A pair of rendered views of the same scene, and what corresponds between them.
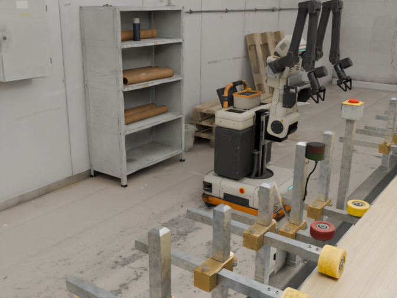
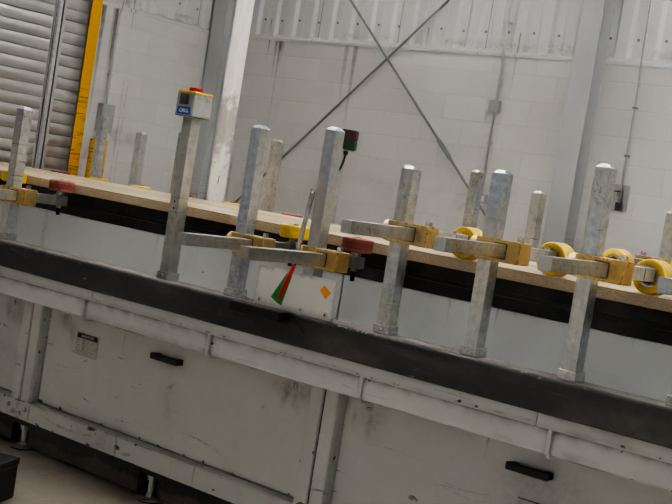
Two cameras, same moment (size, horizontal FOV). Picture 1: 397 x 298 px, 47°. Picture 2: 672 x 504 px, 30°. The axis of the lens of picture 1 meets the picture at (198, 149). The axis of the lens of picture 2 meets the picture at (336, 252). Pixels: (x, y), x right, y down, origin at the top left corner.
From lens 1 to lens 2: 310 cm
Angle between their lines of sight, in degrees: 86
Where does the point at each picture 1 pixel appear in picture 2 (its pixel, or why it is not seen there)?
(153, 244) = (611, 180)
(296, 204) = (327, 217)
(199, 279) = (524, 253)
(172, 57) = not seen: outside the picture
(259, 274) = (397, 296)
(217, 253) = (499, 230)
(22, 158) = not seen: outside the picture
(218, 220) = (507, 187)
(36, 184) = not seen: outside the picture
